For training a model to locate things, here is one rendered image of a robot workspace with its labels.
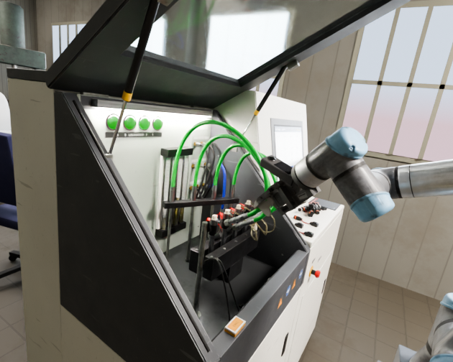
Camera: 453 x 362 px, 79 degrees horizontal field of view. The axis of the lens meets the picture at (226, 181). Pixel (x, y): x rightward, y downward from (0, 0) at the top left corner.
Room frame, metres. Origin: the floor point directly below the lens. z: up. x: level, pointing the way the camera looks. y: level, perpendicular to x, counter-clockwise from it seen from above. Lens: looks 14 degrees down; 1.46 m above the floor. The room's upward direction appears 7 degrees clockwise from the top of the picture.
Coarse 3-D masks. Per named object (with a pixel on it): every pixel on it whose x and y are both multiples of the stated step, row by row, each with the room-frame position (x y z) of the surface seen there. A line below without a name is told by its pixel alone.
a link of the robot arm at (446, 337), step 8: (440, 328) 0.48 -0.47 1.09; (448, 328) 0.47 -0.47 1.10; (440, 336) 0.46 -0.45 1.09; (448, 336) 0.43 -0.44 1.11; (440, 344) 0.43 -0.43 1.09; (448, 344) 0.42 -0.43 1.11; (432, 352) 0.44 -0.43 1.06; (440, 352) 0.41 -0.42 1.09; (448, 352) 0.40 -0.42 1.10; (432, 360) 0.41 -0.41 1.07; (440, 360) 0.40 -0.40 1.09; (448, 360) 0.39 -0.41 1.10
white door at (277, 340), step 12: (300, 288) 1.01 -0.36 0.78; (288, 312) 0.91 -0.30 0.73; (276, 324) 0.80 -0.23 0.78; (288, 324) 0.95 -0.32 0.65; (276, 336) 0.82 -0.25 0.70; (288, 336) 0.99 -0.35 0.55; (264, 348) 0.72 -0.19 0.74; (276, 348) 0.85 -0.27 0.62; (252, 360) 0.65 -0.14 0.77; (264, 360) 0.75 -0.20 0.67; (276, 360) 0.88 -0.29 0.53
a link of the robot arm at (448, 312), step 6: (450, 294) 0.54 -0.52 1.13; (444, 300) 0.54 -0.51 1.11; (450, 300) 0.52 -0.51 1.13; (444, 306) 0.53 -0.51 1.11; (450, 306) 0.51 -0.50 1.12; (438, 312) 0.55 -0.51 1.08; (444, 312) 0.52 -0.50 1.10; (450, 312) 0.51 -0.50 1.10; (438, 318) 0.53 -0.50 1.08; (444, 318) 0.51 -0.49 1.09; (450, 318) 0.50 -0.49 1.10; (438, 324) 0.51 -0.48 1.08; (432, 330) 0.54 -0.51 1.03; (432, 336) 0.53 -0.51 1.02; (432, 342) 0.53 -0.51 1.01
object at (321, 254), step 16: (240, 96) 1.26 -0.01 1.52; (256, 96) 1.23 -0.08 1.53; (272, 96) 1.37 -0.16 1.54; (224, 112) 1.30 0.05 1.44; (240, 112) 1.26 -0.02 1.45; (272, 112) 1.36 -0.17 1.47; (288, 112) 1.55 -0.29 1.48; (304, 112) 1.79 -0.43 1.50; (240, 128) 1.25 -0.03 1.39; (256, 128) 1.21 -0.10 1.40; (304, 128) 1.76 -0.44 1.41; (256, 144) 1.20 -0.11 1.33; (304, 144) 1.74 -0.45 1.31; (336, 224) 1.49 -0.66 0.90; (320, 240) 1.18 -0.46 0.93; (320, 256) 1.26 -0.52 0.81; (304, 288) 1.08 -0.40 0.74; (320, 288) 1.47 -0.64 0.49; (304, 304) 1.14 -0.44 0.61; (320, 304) 1.63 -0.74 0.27; (304, 320) 1.23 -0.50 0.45; (304, 336) 1.33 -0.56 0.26; (288, 352) 1.05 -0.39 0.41
